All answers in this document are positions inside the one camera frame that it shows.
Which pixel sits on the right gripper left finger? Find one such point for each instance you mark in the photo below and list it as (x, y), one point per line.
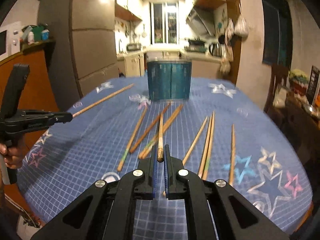
(121, 198)

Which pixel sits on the light wooden chopstick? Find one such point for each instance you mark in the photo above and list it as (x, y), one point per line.
(188, 153)

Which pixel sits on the far right wooden chopstick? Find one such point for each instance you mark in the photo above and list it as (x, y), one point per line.
(233, 153)

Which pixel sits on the blue star-patterned tablecloth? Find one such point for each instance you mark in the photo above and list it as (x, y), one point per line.
(218, 128)

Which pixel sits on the person's left hand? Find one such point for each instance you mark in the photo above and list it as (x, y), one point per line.
(14, 155)

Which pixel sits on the silver refrigerator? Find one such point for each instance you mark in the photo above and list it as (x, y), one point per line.
(84, 54)

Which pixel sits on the electric kettle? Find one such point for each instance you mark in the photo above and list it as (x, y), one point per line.
(215, 49)

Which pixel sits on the black menu sign board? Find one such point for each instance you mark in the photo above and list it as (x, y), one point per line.
(313, 86)

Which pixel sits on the hanging white plastic bag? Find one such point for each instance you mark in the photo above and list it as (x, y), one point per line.
(241, 28)

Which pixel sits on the wooden chopstick green end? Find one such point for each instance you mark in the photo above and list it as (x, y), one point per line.
(211, 135)

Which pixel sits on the teal perforated utensil holder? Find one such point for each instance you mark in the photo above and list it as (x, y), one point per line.
(169, 79)

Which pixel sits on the wooden chopstick green band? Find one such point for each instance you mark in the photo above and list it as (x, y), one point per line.
(129, 144)

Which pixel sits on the wooden chair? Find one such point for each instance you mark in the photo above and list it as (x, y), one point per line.
(278, 80)

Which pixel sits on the cluttered wooden side table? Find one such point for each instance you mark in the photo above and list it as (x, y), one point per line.
(301, 130)

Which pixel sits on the dark wooden chopstick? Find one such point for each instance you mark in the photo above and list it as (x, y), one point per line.
(148, 129)

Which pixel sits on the range hood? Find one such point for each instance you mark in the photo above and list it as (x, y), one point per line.
(201, 22)

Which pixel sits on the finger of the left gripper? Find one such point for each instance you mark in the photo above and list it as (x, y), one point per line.
(62, 117)

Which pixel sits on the white microwave oven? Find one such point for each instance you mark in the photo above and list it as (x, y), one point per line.
(10, 39)

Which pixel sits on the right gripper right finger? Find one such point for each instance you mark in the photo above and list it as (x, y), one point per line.
(188, 186)

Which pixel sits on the kitchen window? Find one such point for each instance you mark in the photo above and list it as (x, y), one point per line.
(164, 23)

